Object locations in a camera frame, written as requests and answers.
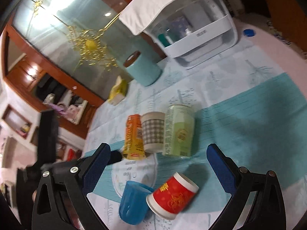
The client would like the blue plastic cup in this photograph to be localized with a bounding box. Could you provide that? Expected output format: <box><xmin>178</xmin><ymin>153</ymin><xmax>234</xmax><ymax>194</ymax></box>
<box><xmin>119</xmin><ymin>181</ymin><xmax>154</xmax><ymax>225</ymax></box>

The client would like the checkered paper cup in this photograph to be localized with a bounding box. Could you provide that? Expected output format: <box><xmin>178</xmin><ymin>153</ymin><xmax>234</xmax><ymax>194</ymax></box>
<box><xmin>140</xmin><ymin>112</ymin><xmax>165</xmax><ymax>153</ymax></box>

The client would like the gold ornament glass door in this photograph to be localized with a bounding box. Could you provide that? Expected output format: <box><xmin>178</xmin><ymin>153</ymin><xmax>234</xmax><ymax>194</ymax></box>
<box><xmin>12</xmin><ymin>0</ymin><xmax>161</xmax><ymax>99</ymax></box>

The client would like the yellow tissue box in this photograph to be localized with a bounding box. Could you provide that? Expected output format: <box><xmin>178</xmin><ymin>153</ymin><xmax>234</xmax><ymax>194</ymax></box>
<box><xmin>107</xmin><ymin>76</ymin><xmax>128</xmax><ymax>106</ymax></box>

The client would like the teal canister with brown lid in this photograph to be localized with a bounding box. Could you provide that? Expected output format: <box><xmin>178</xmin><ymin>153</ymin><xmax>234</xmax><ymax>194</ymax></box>
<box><xmin>123</xmin><ymin>50</ymin><xmax>162</xmax><ymax>87</ymax></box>

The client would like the orange paper cup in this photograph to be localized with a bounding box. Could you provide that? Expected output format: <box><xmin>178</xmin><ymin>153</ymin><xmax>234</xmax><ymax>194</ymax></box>
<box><xmin>123</xmin><ymin>114</ymin><xmax>146</xmax><ymax>160</ymax></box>

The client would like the blue bottle cap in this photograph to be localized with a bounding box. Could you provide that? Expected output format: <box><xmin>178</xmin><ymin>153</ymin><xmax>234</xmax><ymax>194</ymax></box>
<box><xmin>243</xmin><ymin>29</ymin><xmax>256</xmax><ymax>37</ymax></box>

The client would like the green paper cup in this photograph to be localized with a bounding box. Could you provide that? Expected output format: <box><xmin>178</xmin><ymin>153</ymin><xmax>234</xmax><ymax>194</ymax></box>
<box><xmin>162</xmin><ymin>105</ymin><xmax>195</xmax><ymax>157</ymax></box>

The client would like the red paper cup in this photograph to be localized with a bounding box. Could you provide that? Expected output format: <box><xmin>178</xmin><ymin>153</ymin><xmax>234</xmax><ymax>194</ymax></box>
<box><xmin>146</xmin><ymin>172</ymin><xmax>199</xmax><ymax>220</ymax></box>

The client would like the white storage organizer box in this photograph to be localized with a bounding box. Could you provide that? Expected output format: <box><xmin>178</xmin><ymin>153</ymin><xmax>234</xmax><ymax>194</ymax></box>
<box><xmin>144</xmin><ymin>0</ymin><xmax>238</xmax><ymax>69</ymax></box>

